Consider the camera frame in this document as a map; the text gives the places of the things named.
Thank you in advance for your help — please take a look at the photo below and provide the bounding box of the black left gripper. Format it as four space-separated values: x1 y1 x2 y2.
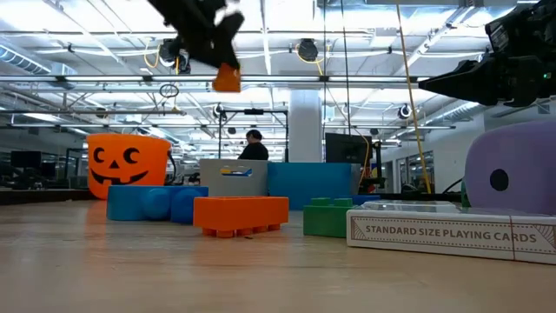
147 0 245 70

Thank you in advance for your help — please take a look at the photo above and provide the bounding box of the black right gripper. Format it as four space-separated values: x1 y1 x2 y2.
419 0 556 108

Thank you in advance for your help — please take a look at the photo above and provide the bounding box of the orange toy block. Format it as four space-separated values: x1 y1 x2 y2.
211 63 242 94

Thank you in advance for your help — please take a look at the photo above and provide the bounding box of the light grey plastic bin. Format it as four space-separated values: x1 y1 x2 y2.
199 158 269 197

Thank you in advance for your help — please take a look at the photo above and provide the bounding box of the dark blue toy brick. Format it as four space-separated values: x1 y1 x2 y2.
351 194 381 206

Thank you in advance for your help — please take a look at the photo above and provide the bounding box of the blue toy block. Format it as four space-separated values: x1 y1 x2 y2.
169 186 209 225

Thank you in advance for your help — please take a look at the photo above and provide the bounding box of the red orange toy brick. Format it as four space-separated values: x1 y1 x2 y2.
193 195 290 239

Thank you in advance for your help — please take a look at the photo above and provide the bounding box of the light blue rounded block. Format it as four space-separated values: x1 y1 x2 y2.
107 185 173 222

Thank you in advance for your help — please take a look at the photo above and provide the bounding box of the purple foam die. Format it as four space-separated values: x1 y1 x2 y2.
463 120 556 216

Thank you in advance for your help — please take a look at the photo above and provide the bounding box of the person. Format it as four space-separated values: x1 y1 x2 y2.
237 129 270 161

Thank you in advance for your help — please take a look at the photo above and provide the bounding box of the small green toy block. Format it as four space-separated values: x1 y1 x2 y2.
460 180 473 209

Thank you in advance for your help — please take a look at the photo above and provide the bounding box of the white building column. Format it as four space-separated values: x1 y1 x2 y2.
288 90 325 164

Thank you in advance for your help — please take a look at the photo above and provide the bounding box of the orange pumpkin face bucket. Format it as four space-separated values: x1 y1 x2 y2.
85 132 173 200

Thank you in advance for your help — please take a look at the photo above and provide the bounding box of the black monitor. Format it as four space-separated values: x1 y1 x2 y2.
325 132 374 165

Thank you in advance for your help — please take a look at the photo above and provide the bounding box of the dark grey translucent bin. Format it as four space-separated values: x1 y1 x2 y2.
350 163 362 196

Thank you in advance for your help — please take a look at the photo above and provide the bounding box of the teal plastic tray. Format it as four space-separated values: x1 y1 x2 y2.
267 163 354 210

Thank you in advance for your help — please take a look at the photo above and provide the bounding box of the white card with print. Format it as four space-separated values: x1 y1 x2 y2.
346 200 556 265

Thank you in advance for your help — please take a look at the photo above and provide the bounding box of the small green toy brick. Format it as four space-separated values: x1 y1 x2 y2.
302 197 355 238

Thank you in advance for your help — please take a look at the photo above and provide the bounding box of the yellow hanging cable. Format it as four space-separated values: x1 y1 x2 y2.
394 0 433 195

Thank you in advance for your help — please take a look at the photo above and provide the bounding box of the black metal frame rig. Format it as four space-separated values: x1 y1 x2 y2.
218 108 290 163

